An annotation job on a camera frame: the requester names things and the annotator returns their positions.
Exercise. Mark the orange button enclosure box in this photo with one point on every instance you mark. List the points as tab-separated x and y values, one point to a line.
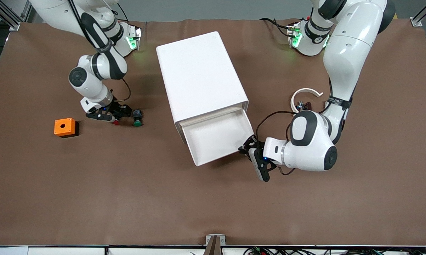
64	127

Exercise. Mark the white drawer cabinet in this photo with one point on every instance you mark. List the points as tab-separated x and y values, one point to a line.
198	71

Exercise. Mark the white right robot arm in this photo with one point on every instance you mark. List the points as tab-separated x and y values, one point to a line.
89	79

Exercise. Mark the small dark brown component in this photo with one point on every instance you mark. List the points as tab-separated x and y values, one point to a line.
306	105

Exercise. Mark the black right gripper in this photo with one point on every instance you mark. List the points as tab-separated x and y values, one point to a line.
122	110

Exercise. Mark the white drawer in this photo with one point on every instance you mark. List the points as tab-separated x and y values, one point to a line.
216	138

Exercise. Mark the metal bracket with post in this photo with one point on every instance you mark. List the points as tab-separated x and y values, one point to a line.
215	241

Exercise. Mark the brown table cover sheet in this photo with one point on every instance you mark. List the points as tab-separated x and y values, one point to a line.
128	198

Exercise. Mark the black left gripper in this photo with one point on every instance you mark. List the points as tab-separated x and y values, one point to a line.
250	144

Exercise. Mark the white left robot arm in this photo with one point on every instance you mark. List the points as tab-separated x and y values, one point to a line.
312	145

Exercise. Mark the green mushroom push button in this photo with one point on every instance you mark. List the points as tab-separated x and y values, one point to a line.
137	123

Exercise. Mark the aluminium frame profile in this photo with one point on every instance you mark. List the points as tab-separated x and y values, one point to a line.
12	24
425	11

